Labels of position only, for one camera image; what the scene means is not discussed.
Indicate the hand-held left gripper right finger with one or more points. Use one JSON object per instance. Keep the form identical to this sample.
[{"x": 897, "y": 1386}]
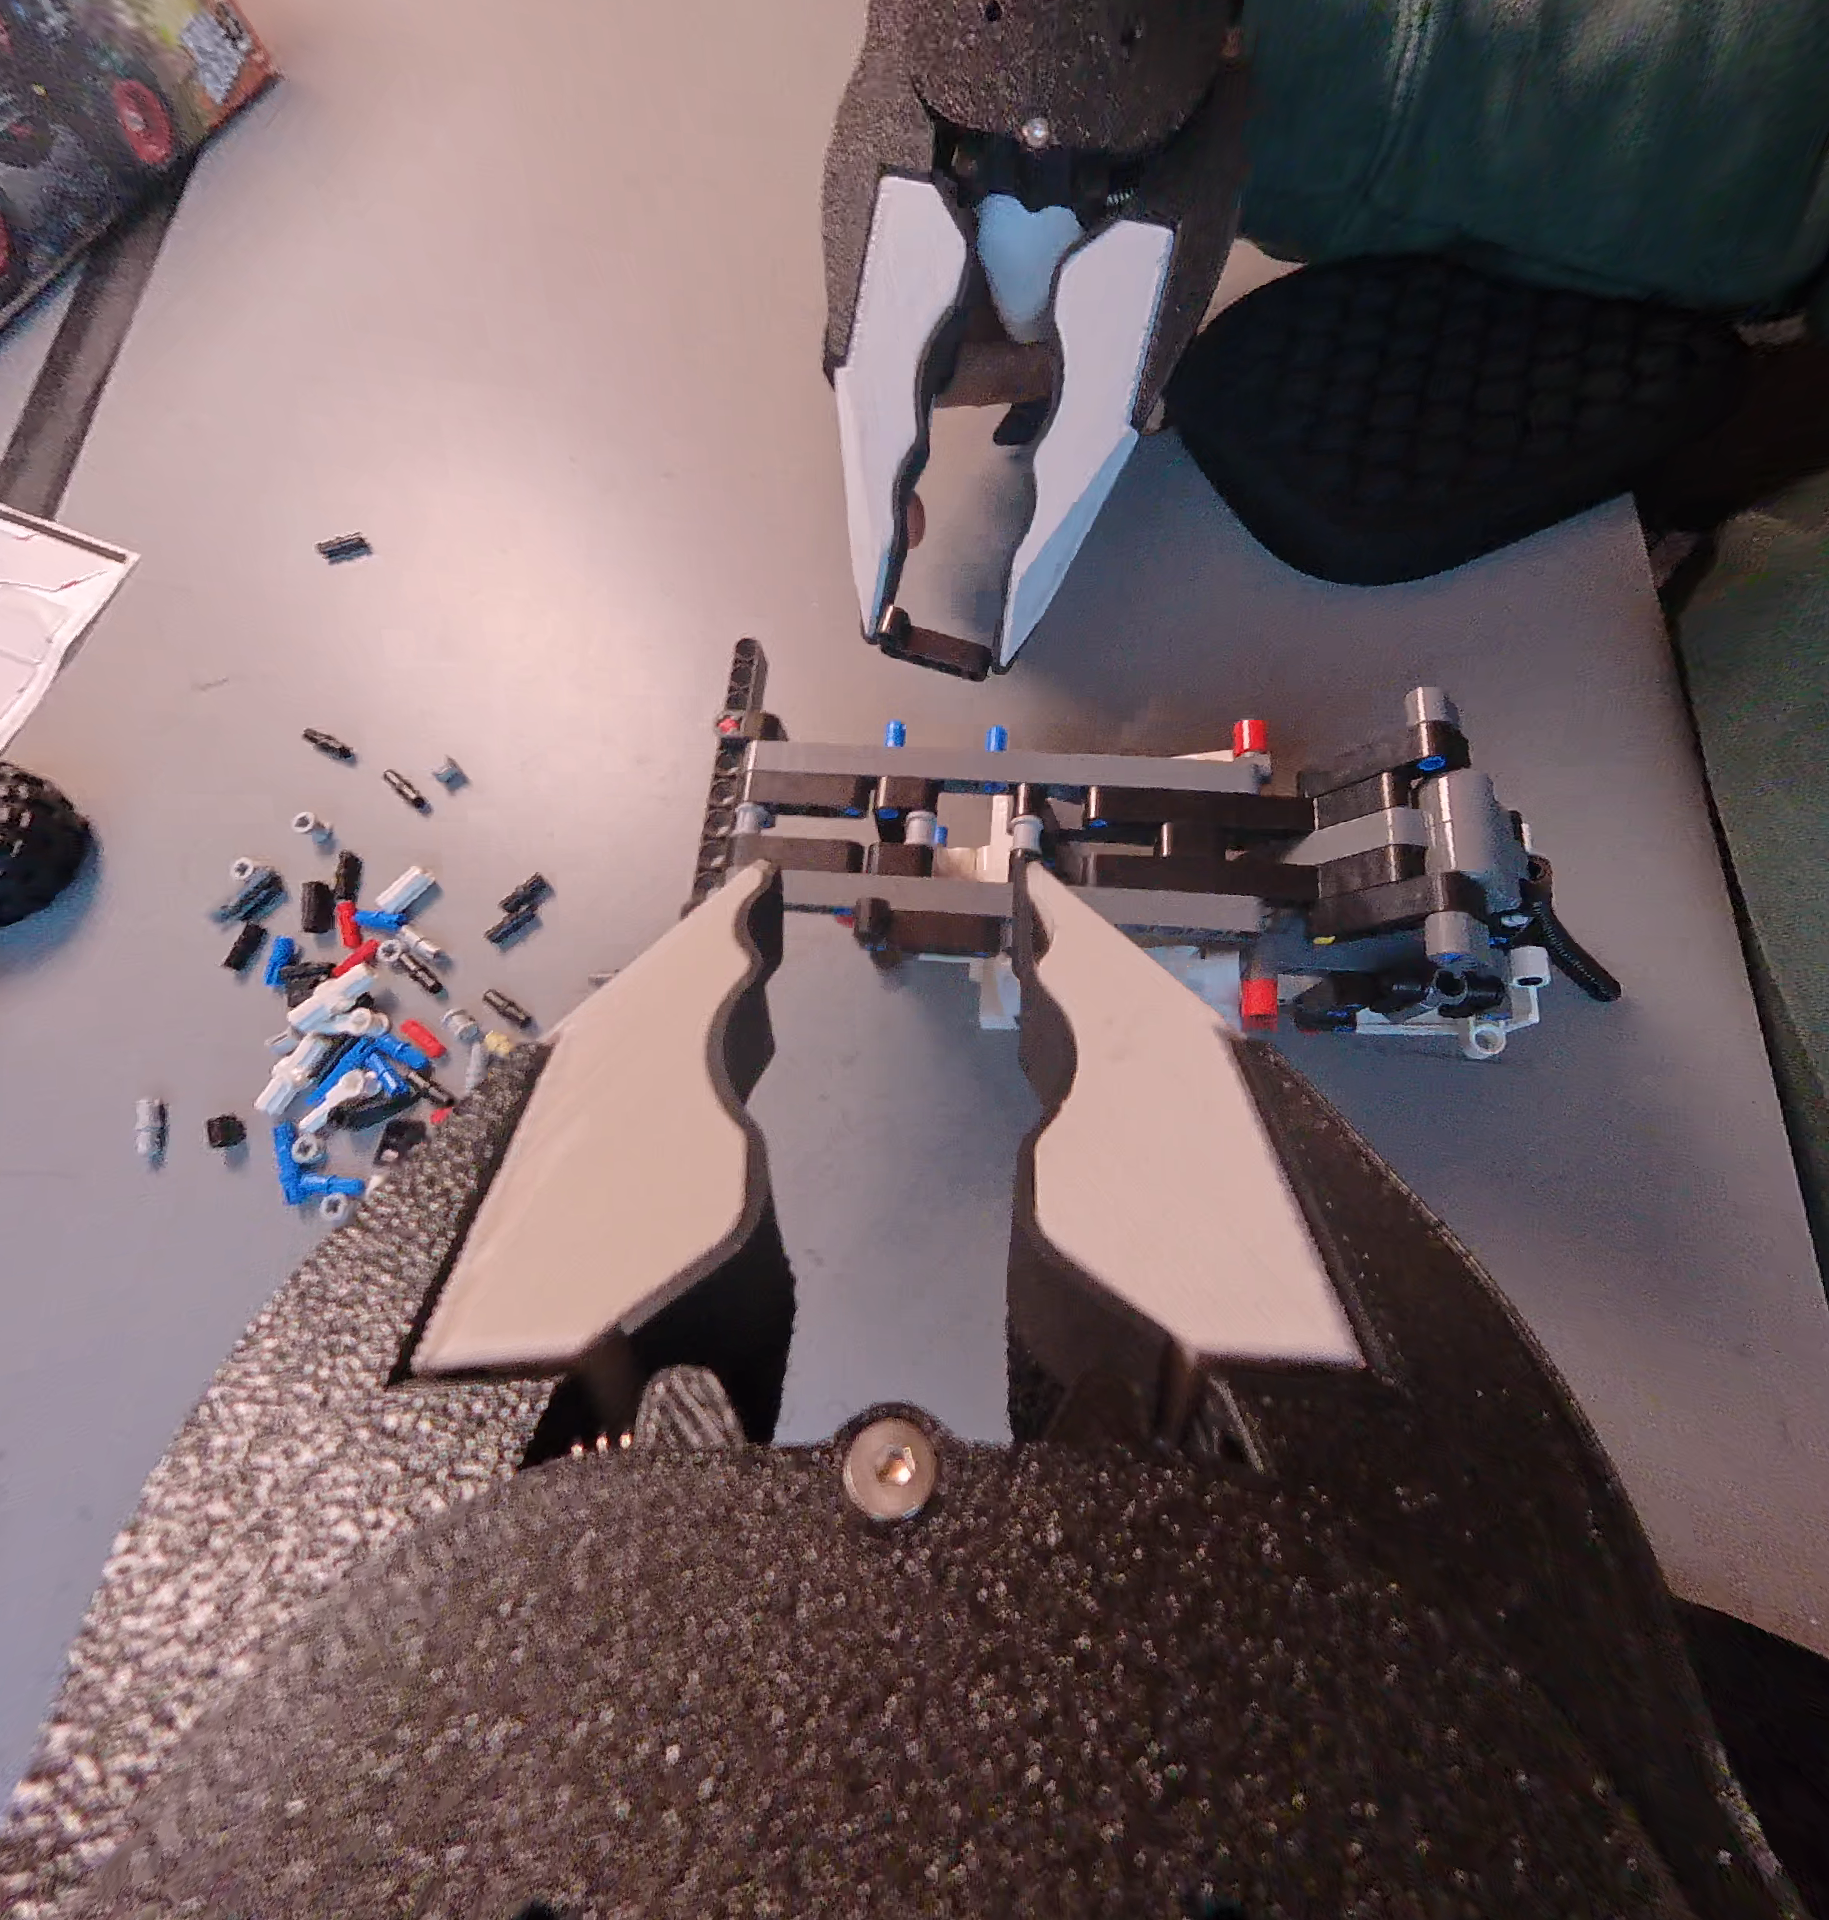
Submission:
[{"x": 1184, "y": 1201}]

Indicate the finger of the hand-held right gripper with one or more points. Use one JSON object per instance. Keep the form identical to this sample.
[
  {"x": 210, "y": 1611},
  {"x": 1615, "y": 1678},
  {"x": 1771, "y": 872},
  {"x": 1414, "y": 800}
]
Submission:
[
  {"x": 1110, "y": 390},
  {"x": 891, "y": 390}
]

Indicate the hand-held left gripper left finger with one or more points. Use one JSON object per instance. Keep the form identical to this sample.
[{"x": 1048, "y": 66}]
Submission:
[{"x": 600, "y": 1201}]

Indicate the black angled beam piece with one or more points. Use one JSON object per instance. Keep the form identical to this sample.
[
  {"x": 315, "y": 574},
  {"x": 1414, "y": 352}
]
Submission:
[{"x": 930, "y": 638}]

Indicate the white brick-built truck model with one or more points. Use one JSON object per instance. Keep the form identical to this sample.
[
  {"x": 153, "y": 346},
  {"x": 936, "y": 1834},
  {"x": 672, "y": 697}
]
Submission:
[{"x": 1155, "y": 825}]

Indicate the person's right forearm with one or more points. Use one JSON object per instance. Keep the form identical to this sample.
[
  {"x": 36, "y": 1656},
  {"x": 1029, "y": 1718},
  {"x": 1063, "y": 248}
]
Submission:
[{"x": 1575, "y": 120}]

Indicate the grey desk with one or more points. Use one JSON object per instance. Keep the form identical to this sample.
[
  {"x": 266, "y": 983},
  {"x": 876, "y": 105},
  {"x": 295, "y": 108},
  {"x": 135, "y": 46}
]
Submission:
[{"x": 496, "y": 390}]

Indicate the loose small building parts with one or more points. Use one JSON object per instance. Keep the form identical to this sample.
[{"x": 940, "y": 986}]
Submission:
[{"x": 345, "y": 991}]

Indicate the black knobby toy tyre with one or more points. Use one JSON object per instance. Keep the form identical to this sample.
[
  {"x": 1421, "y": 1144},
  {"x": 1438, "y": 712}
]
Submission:
[{"x": 16, "y": 856}]

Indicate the green sweatshirt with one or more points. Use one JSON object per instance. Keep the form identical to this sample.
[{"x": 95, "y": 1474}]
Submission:
[{"x": 1799, "y": 900}]

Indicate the white sticker sheet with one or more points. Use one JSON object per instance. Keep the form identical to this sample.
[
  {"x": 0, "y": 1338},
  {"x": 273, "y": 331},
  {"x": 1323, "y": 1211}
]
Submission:
[{"x": 16, "y": 616}]

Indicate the toy truck set box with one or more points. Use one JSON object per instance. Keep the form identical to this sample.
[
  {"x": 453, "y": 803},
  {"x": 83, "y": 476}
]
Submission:
[{"x": 76, "y": 120}]

